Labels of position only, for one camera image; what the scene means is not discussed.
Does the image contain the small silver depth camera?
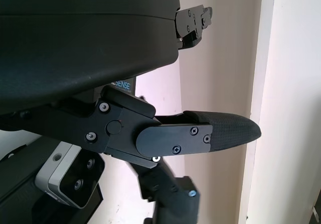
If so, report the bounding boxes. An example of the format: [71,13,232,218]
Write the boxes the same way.
[34,141,105,208]

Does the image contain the black camera box base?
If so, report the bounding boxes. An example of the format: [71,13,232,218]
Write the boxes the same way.
[0,133,104,224]

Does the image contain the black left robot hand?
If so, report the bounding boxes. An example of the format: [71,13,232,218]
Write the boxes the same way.
[0,0,263,170]

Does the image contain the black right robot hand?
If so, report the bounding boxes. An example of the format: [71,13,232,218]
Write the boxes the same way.
[127,156,202,224]

